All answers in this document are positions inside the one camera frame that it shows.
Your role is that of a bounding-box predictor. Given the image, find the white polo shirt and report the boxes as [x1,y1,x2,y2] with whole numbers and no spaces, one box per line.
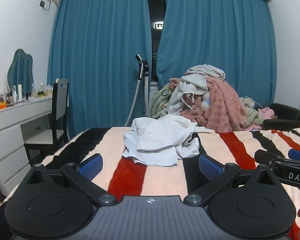
[122,114,215,167]

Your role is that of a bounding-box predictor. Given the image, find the small pink clothes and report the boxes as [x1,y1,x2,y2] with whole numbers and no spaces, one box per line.
[258,107,275,120]

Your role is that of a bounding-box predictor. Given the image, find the black armchair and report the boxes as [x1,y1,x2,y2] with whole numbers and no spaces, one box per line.
[262,103,300,131]

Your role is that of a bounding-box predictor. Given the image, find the black chair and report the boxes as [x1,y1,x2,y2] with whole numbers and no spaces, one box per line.
[24,79,69,166]

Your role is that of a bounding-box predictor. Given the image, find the pink fluffy blanket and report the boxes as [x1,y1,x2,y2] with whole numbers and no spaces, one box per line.
[179,76,247,132]

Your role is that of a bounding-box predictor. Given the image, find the white dresser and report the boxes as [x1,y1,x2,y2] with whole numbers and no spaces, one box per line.
[0,96,52,195]

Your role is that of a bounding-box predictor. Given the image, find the green patterned blanket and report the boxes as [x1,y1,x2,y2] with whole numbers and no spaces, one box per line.
[151,82,175,119]

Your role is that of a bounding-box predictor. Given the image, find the cream hooded garment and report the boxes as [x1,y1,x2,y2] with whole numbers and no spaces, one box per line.
[167,64,225,115]

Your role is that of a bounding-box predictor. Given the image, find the white cosmetic bottle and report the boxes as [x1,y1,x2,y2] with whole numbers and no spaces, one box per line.
[18,84,23,102]

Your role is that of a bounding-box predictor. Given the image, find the wavy blue mirror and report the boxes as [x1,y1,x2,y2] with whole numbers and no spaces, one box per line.
[7,48,34,97]

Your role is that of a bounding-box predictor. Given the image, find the garment steamer stand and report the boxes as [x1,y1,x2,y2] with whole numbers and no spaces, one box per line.
[124,54,149,127]

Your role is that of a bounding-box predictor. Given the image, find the left blue curtain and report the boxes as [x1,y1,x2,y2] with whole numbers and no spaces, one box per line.
[47,0,152,137]

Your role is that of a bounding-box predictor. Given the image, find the blue curtain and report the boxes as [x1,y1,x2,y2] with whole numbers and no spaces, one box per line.
[156,0,277,106]
[47,0,152,137]

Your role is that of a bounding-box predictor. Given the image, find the right blue curtain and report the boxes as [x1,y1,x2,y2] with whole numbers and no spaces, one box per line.
[156,0,277,106]

